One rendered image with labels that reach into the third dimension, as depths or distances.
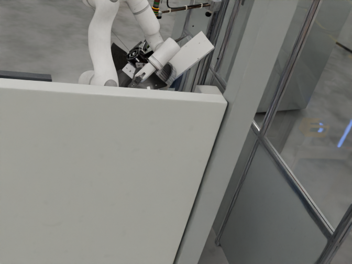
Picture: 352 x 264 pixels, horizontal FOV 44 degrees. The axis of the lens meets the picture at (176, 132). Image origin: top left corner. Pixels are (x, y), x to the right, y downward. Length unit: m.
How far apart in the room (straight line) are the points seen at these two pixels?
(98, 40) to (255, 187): 1.41
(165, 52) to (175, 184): 1.44
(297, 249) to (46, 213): 1.85
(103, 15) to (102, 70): 0.24
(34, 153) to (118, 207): 0.20
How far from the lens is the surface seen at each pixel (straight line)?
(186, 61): 2.92
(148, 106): 0.70
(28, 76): 2.30
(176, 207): 0.87
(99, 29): 1.98
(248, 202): 2.91
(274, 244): 2.69
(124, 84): 2.81
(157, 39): 2.30
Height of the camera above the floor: 2.33
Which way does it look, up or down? 32 degrees down
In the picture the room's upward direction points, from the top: 16 degrees clockwise
